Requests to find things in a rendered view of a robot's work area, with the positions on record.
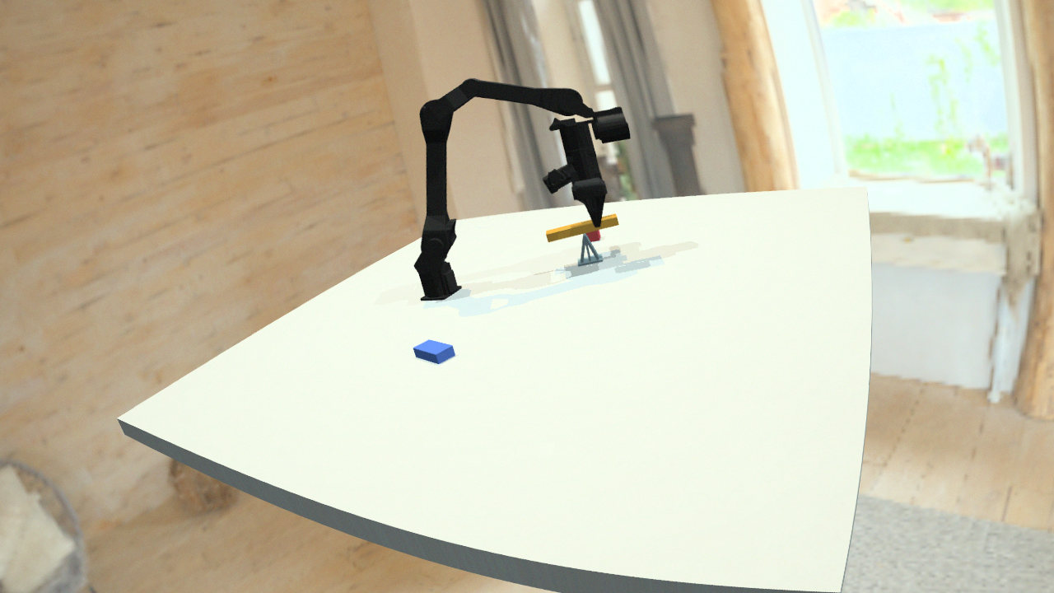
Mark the yellow bar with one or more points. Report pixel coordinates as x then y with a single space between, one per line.
579 228

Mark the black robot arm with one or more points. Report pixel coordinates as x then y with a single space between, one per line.
437 278

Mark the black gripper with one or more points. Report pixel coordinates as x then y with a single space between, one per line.
591 188

